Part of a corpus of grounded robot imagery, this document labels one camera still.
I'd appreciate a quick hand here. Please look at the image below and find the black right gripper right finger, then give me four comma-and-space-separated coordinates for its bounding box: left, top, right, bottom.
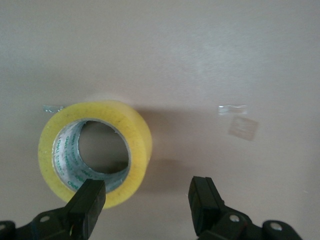
188, 175, 304, 240

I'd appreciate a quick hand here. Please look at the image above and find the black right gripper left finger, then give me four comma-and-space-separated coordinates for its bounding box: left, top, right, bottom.
0, 178, 108, 240

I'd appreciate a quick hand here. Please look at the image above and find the yellow packing tape roll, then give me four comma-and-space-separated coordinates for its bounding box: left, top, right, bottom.
37, 99, 154, 211

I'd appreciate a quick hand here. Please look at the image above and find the brown tape patch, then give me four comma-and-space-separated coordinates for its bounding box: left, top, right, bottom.
227, 115, 260, 142

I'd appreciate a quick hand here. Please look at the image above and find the clear tape piece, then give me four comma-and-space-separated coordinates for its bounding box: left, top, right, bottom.
42, 104, 64, 114
217, 104, 249, 117

